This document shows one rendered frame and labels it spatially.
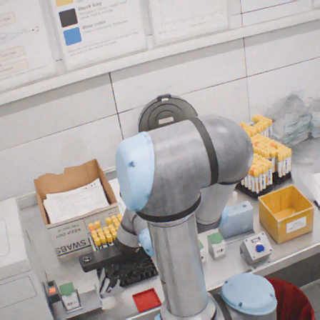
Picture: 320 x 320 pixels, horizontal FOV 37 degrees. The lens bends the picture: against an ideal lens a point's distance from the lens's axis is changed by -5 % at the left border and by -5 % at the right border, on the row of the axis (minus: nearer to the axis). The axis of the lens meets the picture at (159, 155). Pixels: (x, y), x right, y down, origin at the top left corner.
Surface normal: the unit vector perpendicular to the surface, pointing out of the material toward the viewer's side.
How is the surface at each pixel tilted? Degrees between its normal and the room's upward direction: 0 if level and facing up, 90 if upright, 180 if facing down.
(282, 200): 90
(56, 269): 0
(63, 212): 1
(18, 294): 90
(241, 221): 90
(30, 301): 90
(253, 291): 8
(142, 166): 51
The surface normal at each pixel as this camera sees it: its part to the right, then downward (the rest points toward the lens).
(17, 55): 0.34, 0.54
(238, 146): 0.68, -0.12
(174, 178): 0.29, 0.34
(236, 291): -0.05, -0.89
